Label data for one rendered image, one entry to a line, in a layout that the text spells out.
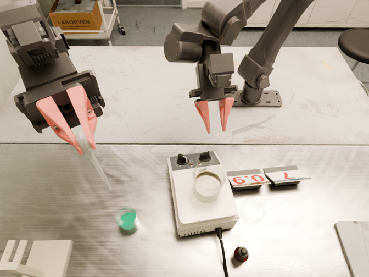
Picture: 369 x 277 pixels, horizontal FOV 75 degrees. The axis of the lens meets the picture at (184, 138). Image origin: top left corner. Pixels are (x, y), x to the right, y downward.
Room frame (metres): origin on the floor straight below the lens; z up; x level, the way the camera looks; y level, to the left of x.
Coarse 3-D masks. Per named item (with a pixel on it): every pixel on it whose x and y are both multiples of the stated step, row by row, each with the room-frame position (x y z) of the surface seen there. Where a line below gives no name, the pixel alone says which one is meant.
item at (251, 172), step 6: (228, 174) 0.30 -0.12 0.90; (234, 174) 0.30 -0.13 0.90; (240, 174) 0.30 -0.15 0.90; (246, 174) 0.30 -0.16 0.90; (252, 174) 0.30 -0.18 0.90; (258, 174) 0.30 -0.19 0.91; (234, 186) 0.25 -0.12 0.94; (240, 186) 0.25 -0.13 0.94; (246, 186) 0.26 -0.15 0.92; (252, 186) 0.26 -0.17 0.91; (258, 186) 0.26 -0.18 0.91
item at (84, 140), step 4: (80, 132) 0.17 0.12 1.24; (80, 136) 0.17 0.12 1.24; (84, 136) 0.17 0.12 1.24; (84, 140) 0.17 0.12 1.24; (84, 144) 0.16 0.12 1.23; (88, 144) 0.17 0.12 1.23; (88, 148) 0.16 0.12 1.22; (92, 148) 0.17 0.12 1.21; (88, 152) 0.16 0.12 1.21; (92, 152) 0.17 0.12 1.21
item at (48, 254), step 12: (12, 240) 0.10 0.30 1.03; (24, 240) 0.11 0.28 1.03; (48, 240) 0.13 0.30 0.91; (60, 240) 0.13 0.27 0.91; (36, 252) 0.11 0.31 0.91; (48, 252) 0.11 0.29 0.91; (60, 252) 0.11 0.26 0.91; (0, 264) 0.07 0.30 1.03; (12, 264) 0.07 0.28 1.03; (36, 264) 0.09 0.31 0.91; (48, 264) 0.09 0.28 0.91; (60, 264) 0.09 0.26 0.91; (24, 276) 0.06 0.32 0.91; (36, 276) 0.06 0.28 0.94; (48, 276) 0.06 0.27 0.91; (60, 276) 0.06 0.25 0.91
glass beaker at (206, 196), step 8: (200, 160) 0.24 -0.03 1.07; (208, 160) 0.24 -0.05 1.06; (216, 160) 0.24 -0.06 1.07; (200, 168) 0.24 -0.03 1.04; (208, 168) 0.24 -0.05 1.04; (216, 168) 0.24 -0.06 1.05; (224, 168) 0.22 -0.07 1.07; (224, 176) 0.21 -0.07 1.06; (192, 184) 0.21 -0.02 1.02; (224, 184) 0.19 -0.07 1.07; (192, 192) 0.21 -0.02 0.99; (200, 192) 0.19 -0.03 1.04; (208, 192) 0.18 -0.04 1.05; (216, 192) 0.19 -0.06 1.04; (200, 200) 0.19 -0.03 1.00; (208, 200) 0.18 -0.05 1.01; (216, 200) 0.19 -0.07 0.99
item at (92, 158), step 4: (92, 156) 0.17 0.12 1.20; (92, 160) 0.17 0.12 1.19; (96, 160) 0.17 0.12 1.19; (96, 164) 0.17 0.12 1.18; (96, 168) 0.17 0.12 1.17; (100, 168) 0.17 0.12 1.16; (100, 172) 0.17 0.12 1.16; (100, 176) 0.17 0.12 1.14; (104, 176) 0.17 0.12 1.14; (104, 180) 0.17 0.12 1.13; (108, 184) 0.17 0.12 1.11
